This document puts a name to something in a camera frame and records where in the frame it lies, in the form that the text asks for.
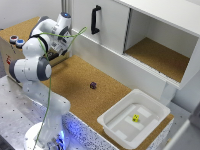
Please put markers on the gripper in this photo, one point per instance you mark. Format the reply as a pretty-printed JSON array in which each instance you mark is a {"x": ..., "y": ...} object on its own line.
[{"x": 60, "y": 46}]

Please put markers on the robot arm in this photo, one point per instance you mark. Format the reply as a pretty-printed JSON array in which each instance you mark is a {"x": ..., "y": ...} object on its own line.
[{"x": 31, "y": 68}]

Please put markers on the wooden drawer box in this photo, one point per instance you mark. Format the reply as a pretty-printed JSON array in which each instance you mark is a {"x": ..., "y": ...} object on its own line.
[{"x": 18, "y": 28}]

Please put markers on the blue button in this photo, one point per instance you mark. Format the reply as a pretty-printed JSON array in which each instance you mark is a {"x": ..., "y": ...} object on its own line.
[{"x": 20, "y": 42}]

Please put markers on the red button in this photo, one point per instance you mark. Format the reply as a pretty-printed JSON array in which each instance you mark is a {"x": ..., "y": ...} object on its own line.
[{"x": 13, "y": 38}]

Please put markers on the purple block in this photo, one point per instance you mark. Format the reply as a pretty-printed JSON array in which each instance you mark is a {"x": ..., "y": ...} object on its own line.
[{"x": 93, "y": 85}]

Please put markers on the white sliding door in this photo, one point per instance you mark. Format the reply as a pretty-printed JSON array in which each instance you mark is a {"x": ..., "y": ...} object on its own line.
[{"x": 111, "y": 25}]

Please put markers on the white cabinet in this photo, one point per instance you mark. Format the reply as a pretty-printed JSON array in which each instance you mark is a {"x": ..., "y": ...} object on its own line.
[{"x": 146, "y": 71}]

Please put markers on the white plastic box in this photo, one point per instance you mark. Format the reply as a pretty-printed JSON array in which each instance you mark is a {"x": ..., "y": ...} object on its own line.
[{"x": 115, "y": 125}]

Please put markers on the yellow block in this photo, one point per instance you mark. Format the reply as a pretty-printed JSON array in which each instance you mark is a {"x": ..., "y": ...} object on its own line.
[{"x": 135, "y": 117}]

